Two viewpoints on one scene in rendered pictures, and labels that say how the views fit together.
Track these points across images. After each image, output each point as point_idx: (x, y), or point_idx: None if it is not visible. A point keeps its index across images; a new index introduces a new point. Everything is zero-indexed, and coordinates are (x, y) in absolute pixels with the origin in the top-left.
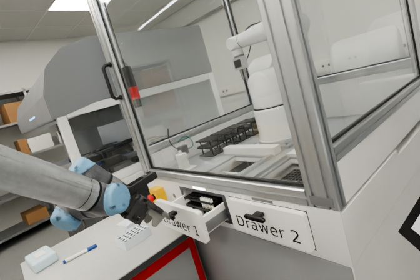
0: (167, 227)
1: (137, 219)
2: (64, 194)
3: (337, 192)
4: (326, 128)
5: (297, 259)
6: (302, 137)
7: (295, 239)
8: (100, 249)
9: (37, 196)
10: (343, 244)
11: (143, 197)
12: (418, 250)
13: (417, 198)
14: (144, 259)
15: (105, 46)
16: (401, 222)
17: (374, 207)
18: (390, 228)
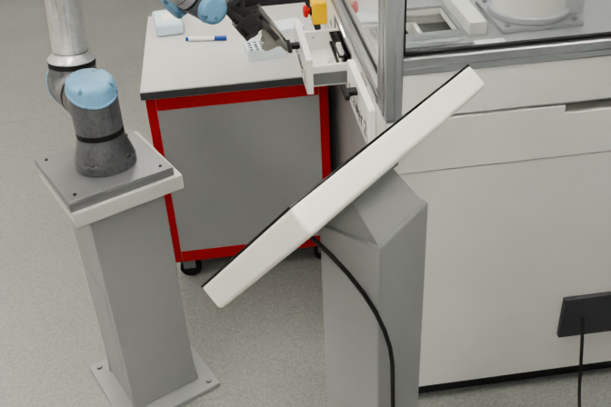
0: None
1: (245, 34)
2: None
3: (389, 104)
4: (397, 38)
5: None
6: (380, 34)
7: (365, 131)
8: (227, 45)
9: None
10: None
11: (259, 14)
12: (552, 236)
13: (594, 183)
14: (256, 79)
15: None
16: (522, 187)
17: (458, 143)
18: (486, 180)
